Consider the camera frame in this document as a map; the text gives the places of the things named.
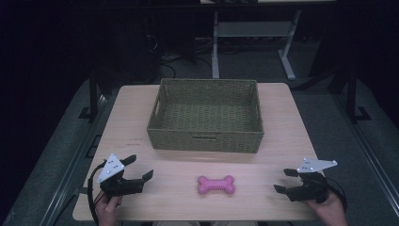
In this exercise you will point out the black metal stand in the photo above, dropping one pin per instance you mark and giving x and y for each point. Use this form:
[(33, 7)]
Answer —
[(93, 94), (352, 97)]

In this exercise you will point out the white metal desk frame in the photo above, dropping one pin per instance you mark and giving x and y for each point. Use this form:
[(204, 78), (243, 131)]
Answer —
[(251, 29)]

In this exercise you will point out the person's right hand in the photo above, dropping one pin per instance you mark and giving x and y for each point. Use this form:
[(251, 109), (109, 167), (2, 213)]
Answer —
[(331, 212)]

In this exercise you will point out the green woven basket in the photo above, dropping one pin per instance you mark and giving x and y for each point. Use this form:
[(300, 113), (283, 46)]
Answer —
[(205, 116)]

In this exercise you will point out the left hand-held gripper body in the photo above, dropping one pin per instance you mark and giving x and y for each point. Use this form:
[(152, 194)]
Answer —
[(110, 169)]

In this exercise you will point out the pink bone-shaped toy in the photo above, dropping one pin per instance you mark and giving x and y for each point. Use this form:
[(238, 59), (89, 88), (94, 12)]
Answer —
[(215, 185)]

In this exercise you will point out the person's left hand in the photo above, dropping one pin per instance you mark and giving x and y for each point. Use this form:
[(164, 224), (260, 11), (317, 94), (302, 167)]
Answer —
[(108, 210)]

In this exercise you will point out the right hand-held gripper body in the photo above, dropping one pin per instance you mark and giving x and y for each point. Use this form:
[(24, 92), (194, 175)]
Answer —
[(310, 188)]

